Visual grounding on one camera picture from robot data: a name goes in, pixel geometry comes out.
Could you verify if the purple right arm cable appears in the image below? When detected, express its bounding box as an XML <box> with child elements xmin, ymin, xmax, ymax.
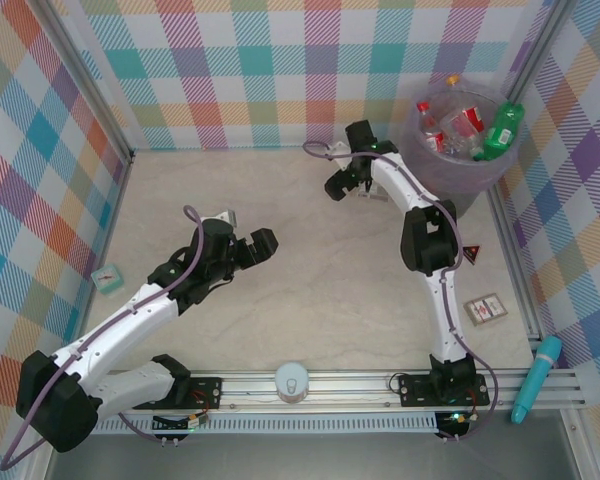
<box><xmin>302</xmin><ymin>141</ymin><xmax>499</xmax><ymax>444</ymax></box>

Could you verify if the silver tin can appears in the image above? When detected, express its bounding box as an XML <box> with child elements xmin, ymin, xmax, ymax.
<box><xmin>274</xmin><ymin>362</ymin><xmax>310</xmax><ymax>404</ymax></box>

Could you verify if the green plastic bottle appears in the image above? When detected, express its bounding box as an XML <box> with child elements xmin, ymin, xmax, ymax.
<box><xmin>472</xmin><ymin>101</ymin><xmax>526</xmax><ymax>162</ymax></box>

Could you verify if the small teal box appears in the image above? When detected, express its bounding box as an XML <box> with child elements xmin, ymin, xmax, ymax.
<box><xmin>90</xmin><ymin>263</ymin><xmax>126</xmax><ymax>300</ymax></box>

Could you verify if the translucent purple plastic bin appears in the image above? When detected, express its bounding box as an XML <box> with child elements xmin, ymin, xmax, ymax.
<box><xmin>397</xmin><ymin>82</ymin><xmax>526</xmax><ymax>216</ymax></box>

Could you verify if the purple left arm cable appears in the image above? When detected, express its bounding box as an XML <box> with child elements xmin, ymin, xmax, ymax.
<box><xmin>0</xmin><ymin>204</ymin><xmax>206</xmax><ymax>471</ymax></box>

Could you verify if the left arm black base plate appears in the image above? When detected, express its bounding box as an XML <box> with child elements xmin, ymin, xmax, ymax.
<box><xmin>179</xmin><ymin>375</ymin><xmax>224</xmax><ymax>411</ymax></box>

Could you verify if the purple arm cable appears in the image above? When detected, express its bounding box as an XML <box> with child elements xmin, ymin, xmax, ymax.
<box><xmin>0</xmin><ymin>204</ymin><xmax>206</xmax><ymax>471</ymax></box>
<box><xmin>302</xmin><ymin>141</ymin><xmax>499</xmax><ymax>444</ymax></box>

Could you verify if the white slotted cable duct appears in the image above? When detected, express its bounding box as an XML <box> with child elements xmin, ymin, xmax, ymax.
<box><xmin>92</xmin><ymin>417</ymin><xmax>439</xmax><ymax>435</ymax></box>

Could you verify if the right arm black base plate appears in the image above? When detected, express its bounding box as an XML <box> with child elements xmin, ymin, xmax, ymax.
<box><xmin>397</xmin><ymin>373</ymin><xmax>491</xmax><ymax>407</ymax></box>

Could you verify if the red label bottle gold cap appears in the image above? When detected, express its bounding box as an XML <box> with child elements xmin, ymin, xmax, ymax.
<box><xmin>444</xmin><ymin>74</ymin><xmax>486</xmax><ymax>136</ymax></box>

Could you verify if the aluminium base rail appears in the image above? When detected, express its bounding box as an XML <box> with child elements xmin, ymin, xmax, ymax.
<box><xmin>94</xmin><ymin>369</ymin><xmax>581</xmax><ymax>414</ymax></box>

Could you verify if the aluminium frame post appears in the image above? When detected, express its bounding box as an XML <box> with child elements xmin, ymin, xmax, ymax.
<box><xmin>504</xmin><ymin>0</ymin><xmax>579</xmax><ymax>101</ymax></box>
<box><xmin>29</xmin><ymin>0</ymin><xmax>136</xmax><ymax>169</ymax></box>

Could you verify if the playing card box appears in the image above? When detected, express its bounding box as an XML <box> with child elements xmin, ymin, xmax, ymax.
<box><xmin>462</xmin><ymin>293</ymin><xmax>510</xmax><ymax>329</ymax></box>

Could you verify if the teal pen-shaped tube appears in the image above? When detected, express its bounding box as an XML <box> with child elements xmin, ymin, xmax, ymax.
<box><xmin>511</xmin><ymin>335</ymin><xmax>564</xmax><ymax>425</ymax></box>

